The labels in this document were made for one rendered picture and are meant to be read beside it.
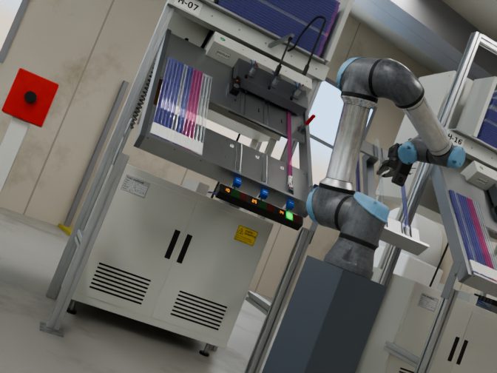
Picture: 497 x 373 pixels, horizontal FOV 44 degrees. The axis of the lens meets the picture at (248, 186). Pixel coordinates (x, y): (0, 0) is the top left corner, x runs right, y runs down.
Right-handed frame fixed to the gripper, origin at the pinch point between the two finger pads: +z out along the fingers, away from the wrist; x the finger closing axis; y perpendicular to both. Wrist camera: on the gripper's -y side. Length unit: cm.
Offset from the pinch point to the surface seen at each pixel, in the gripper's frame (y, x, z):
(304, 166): -1.5, 27.2, 14.2
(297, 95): 33, 35, 17
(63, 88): 145, 136, 274
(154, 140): -24, 89, 2
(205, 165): -25, 69, 4
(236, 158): -15, 58, 7
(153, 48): 34, 98, 32
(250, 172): -19, 52, 6
